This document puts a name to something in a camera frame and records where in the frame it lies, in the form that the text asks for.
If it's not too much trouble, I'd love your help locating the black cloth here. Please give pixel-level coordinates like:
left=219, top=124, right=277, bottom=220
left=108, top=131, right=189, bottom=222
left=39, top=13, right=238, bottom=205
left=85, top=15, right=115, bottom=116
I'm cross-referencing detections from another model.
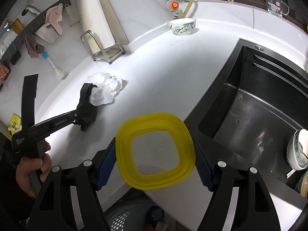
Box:
left=73, top=83, right=98, bottom=131

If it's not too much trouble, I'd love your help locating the yellow plastic container lid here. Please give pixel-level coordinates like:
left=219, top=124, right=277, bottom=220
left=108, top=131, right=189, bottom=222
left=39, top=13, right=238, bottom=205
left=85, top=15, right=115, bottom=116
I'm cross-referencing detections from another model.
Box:
left=115, top=113, right=196, bottom=190

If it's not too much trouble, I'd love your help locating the grey perforated trash bin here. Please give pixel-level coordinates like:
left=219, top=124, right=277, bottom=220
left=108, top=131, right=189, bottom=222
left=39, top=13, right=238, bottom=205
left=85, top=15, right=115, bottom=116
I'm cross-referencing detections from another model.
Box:
left=105, top=200, right=188, bottom=230

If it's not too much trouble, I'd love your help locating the black kitchen sink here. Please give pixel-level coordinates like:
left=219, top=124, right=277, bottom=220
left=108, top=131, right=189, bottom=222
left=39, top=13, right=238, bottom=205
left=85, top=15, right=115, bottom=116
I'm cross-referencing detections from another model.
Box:
left=185, top=40, right=307, bottom=209

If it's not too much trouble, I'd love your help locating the person's left hand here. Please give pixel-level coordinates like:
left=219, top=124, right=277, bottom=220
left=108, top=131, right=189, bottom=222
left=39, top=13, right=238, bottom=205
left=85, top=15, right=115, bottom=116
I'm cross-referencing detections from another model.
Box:
left=16, top=153, right=52, bottom=199

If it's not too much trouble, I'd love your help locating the yellow detergent pouch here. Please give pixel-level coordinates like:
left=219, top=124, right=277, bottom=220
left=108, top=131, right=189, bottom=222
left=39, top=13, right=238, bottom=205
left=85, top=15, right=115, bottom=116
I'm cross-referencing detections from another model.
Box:
left=8, top=114, right=22, bottom=135

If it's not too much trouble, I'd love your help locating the crumpled white tissue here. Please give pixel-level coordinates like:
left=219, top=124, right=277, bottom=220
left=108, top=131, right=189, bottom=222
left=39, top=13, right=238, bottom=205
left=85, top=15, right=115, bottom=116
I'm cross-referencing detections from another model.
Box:
left=86, top=73, right=123, bottom=106

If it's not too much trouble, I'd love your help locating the steel cutting board rack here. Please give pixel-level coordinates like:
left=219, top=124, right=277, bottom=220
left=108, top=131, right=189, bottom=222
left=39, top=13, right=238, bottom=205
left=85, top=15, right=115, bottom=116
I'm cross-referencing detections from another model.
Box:
left=80, top=30, right=126, bottom=65

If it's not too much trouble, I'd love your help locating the mauve hanging cloth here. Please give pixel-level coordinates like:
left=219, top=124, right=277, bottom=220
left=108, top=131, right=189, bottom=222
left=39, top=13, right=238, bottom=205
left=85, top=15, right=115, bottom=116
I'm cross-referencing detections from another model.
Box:
left=24, top=34, right=45, bottom=59

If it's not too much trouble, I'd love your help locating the steel cleaver blade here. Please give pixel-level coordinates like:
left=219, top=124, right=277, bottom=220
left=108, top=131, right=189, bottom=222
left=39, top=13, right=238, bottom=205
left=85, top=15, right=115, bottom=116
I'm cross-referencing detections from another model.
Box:
left=35, top=24, right=59, bottom=45

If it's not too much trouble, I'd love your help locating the hanging peeler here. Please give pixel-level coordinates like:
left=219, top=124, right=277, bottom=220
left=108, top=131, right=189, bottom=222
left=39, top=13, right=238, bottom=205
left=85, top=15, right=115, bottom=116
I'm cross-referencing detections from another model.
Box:
left=65, top=4, right=79, bottom=27

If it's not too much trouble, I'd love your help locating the white bowl in sink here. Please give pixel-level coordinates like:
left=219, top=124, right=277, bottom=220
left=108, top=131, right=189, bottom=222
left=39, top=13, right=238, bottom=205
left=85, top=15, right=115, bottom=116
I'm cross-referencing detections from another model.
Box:
left=287, top=129, right=307, bottom=171

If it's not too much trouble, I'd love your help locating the white cutting board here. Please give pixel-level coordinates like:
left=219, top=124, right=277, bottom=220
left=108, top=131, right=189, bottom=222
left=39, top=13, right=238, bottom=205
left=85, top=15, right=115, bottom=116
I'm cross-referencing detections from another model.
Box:
left=75, top=0, right=115, bottom=54

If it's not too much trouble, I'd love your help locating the pink hanging cloth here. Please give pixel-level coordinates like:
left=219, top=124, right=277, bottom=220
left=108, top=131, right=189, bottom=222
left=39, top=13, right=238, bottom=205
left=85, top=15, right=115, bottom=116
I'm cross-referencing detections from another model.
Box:
left=45, top=3, right=63, bottom=35

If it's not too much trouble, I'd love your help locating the yellow hanging scrubber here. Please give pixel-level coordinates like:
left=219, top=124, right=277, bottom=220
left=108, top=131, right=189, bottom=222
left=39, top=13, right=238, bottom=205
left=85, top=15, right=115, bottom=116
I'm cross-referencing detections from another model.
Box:
left=11, top=18, right=24, bottom=34

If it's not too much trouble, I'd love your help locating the white floral ceramic bowl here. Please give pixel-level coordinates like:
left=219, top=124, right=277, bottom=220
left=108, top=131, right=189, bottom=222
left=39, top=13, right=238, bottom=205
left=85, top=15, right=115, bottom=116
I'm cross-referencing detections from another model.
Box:
left=167, top=18, right=196, bottom=36

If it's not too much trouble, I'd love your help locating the clear glass cartoon mug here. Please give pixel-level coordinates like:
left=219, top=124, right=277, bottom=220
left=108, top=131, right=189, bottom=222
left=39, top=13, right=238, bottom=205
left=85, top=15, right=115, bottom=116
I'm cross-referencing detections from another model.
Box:
left=265, top=0, right=290, bottom=18

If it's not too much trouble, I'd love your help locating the blue handled bottle brush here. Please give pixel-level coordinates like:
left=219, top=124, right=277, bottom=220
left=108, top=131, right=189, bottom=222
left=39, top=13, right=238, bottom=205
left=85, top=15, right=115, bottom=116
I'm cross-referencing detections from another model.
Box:
left=42, top=51, right=65, bottom=80

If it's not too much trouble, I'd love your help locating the black wall rail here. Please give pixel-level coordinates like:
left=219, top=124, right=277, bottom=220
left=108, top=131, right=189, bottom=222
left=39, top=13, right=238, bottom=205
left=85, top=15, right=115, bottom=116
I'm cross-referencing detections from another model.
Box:
left=1, top=0, right=72, bottom=65

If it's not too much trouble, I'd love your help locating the beige gas hose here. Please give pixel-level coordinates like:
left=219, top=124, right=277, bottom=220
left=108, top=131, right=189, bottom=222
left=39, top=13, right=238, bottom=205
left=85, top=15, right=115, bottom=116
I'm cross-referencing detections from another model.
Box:
left=180, top=0, right=196, bottom=19

